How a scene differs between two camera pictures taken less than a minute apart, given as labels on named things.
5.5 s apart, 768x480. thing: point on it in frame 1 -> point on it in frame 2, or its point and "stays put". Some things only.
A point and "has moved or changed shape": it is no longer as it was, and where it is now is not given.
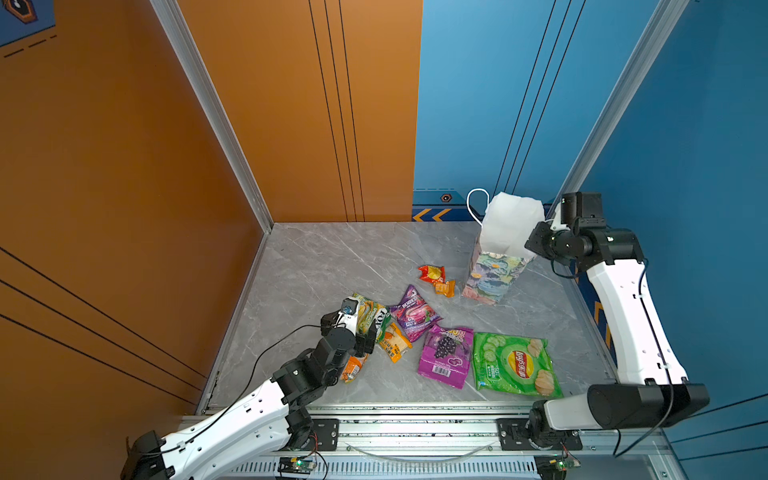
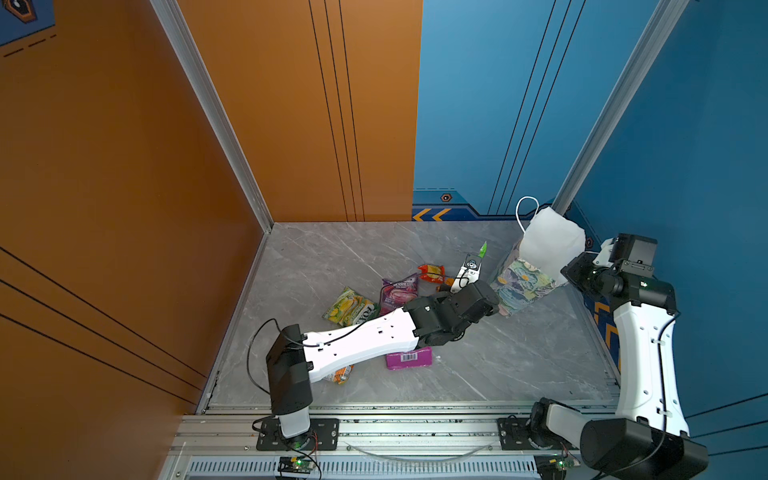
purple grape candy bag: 446,355 -> 421,357
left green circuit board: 296,465 stays put
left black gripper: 359,340 -> 445,298
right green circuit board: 553,467 stays put
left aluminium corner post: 181,39 stays put
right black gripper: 534,241 -> 573,268
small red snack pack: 432,274 stays put
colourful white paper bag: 499,255 has moved or changed shape
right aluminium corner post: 650,45 stays put
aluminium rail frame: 458,442 stays put
